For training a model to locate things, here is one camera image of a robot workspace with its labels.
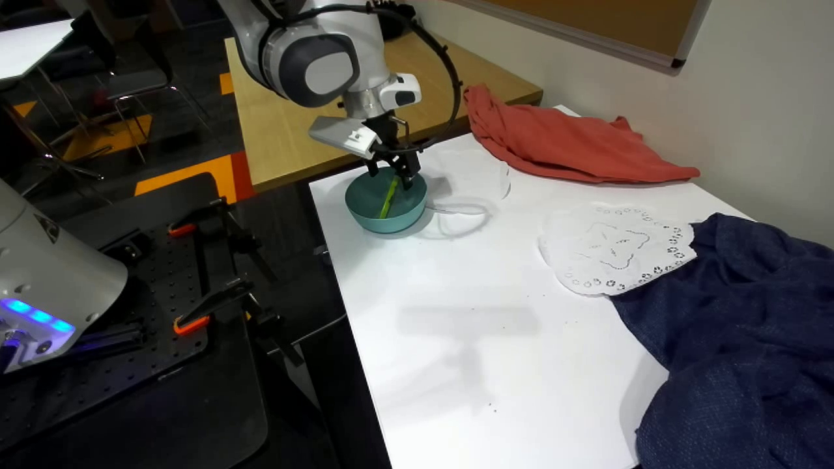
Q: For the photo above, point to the cork board with frame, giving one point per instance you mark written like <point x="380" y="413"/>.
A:
<point x="600" y="21"/>

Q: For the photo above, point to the black metal chair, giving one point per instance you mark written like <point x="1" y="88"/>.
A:
<point x="119" y="88"/>

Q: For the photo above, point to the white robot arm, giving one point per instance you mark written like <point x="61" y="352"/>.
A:
<point x="314" y="61"/>

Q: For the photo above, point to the green pen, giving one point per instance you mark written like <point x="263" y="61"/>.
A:
<point x="385" y="202"/>

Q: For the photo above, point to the white board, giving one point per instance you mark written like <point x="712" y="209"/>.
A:
<point x="30" y="47"/>

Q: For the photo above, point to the wooden table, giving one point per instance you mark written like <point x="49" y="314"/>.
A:
<point x="276" y="132"/>

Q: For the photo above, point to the white paper doily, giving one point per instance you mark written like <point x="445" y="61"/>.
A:
<point x="607" y="249"/>

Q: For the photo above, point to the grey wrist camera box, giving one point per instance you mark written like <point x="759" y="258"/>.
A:
<point x="338" y="137"/>

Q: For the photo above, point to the black orange clamp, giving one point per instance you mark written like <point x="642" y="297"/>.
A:
<point x="234" y="314"/>
<point x="209" y="239"/>

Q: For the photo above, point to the navy blue cloth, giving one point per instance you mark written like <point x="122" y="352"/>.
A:
<point x="746" y="348"/>

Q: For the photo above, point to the white device with blue lights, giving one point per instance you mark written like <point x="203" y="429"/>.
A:
<point x="46" y="278"/>

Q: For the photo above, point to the teal bowl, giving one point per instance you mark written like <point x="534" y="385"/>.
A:
<point x="380" y="223"/>

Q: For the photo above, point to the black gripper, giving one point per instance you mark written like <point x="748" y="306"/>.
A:
<point x="390" y="142"/>

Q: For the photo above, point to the red cloth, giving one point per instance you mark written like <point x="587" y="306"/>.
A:
<point x="562" y="144"/>

